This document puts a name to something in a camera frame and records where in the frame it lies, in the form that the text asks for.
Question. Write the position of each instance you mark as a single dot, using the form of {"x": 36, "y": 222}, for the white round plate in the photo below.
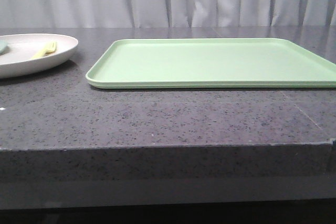
{"x": 16, "y": 59}

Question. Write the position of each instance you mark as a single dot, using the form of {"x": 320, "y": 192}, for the light green plastic tray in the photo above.
{"x": 210, "y": 63}

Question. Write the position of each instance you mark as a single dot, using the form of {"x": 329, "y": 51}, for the mint green plastic spoon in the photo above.
{"x": 3, "y": 46}

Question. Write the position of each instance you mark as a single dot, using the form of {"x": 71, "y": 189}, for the yellow plastic fork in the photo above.
{"x": 48, "y": 48}

